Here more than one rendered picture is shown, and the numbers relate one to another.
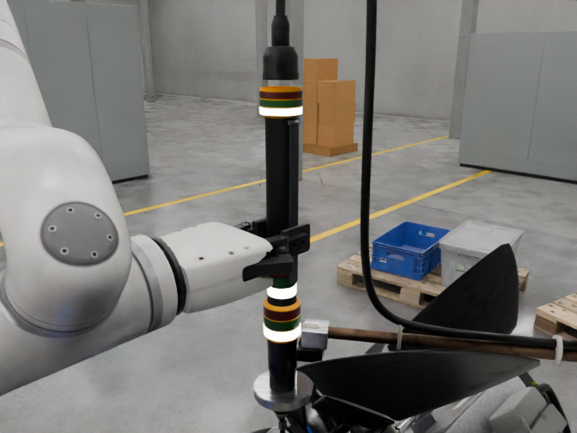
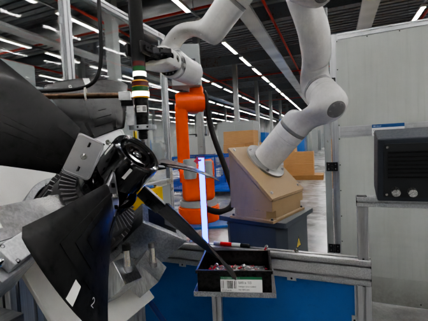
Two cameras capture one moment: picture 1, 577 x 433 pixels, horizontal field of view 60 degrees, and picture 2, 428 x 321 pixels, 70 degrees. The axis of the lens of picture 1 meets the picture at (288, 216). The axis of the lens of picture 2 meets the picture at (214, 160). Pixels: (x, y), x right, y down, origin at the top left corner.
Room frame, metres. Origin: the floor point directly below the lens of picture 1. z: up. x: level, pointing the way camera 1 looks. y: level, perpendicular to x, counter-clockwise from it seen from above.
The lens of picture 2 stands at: (1.34, -0.13, 1.23)
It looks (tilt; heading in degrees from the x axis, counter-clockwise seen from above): 3 degrees down; 158
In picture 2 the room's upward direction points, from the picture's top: 3 degrees counter-clockwise
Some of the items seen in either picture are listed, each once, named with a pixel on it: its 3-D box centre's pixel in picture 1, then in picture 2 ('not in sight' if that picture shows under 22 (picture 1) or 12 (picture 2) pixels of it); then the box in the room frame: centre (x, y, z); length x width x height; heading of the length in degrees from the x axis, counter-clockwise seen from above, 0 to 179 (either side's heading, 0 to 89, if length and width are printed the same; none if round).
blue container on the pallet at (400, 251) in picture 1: (411, 248); not in sight; (3.59, -0.94, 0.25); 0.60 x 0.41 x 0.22; 144
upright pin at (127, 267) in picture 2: not in sight; (127, 257); (0.62, -0.06, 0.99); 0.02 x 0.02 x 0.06
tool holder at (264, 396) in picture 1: (290, 359); (137, 111); (0.52, 0.00, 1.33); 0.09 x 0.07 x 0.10; 80
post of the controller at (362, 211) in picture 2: not in sight; (362, 227); (0.65, 0.64, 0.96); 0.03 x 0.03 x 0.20; 45
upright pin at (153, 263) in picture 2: not in sight; (152, 254); (0.57, 0.00, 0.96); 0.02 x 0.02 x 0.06
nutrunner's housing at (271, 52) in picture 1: (281, 237); (137, 50); (0.52, 0.01, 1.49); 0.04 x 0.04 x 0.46
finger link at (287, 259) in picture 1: (253, 263); not in sight; (0.45, 0.03, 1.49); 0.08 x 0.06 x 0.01; 76
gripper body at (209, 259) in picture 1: (200, 263); (160, 59); (0.45, 0.08, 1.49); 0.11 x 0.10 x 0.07; 135
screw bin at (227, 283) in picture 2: not in sight; (235, 270); (0.51, 0.27, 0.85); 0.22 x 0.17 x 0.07; 60
